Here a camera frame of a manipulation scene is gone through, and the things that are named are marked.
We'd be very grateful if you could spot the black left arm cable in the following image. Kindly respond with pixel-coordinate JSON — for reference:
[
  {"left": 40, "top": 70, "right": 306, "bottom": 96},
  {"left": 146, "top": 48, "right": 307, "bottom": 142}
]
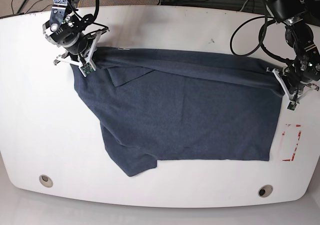
[{"left": 229, "top": 0, "right": 296, "bottom": 63}]

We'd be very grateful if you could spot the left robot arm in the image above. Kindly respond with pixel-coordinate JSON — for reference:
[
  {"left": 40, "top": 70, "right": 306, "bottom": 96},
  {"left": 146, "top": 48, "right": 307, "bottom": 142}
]
[{"left": 261, "top": 0, "right": 320, "bottom": 104}]

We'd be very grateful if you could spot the dark blue t-shirt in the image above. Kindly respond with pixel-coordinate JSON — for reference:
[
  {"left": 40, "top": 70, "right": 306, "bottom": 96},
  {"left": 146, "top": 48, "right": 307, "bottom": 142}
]
[{"left": 72, "top": 47, "right": 284, "bottom": 177}]

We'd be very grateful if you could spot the left table cable grommet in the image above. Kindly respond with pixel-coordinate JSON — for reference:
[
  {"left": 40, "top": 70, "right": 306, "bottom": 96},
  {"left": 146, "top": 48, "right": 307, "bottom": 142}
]
[{"left": 39, "top": 174, "right": 53, "bottom": 188}]

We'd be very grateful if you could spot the red tape rectangle marking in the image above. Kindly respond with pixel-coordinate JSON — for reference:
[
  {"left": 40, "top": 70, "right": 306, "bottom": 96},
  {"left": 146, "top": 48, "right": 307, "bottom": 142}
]
[{"left": 278, "top": 124, "right": 302, "bottom": 162}]

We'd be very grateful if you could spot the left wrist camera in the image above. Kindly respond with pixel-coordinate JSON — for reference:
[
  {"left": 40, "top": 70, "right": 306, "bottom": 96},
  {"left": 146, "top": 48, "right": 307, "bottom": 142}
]
[{"left": 287, "top": 100, "right": 300, "bottom": 111}]

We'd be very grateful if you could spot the table cable grommet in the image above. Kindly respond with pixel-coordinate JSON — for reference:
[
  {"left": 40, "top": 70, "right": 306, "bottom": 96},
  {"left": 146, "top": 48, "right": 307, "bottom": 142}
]
[
  {"left": 39, "top": 174, "right": 53, "bottom": 188},
  {"left": 258, "top": 184, "right": 273, "bottom": 198}
]

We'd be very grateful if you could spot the right table cable grommet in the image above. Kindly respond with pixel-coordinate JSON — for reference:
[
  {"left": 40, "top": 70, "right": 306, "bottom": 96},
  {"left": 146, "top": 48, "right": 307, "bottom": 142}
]
[{"left": 258, "top": 184, "right": 273, "bottom": 198}]

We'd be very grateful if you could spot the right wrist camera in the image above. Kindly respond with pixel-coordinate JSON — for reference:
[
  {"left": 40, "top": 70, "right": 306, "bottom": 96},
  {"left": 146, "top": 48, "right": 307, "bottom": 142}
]
[{"left": 79, "top": 62, "right": 97, "bottom": 77}]

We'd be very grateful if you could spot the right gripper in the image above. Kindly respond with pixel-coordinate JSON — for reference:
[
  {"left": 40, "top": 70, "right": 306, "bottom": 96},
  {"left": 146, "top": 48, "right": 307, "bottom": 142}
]
[{"left": 53, "top": 27, "right": 110, "bottom": 69}]

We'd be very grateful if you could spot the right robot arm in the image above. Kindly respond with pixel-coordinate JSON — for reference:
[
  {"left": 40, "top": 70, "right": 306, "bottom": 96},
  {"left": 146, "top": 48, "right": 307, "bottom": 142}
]
[{"left": 42, "top": 0, "right": 109, "bottom": 77}]

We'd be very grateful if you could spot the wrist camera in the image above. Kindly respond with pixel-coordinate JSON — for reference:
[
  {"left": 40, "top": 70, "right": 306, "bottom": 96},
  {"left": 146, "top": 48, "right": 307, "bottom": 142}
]
[
  {"left": 79, "top": 62, "right": 97, "bottom": 77},
  {"left": 287, "top": 100, "right": 300, "bottom": 111}
]

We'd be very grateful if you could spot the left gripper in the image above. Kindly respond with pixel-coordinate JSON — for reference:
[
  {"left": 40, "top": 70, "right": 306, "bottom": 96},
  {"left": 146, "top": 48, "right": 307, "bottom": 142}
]
[{"left": 266, "top": 67, "right": 320, "bottom": 103}]

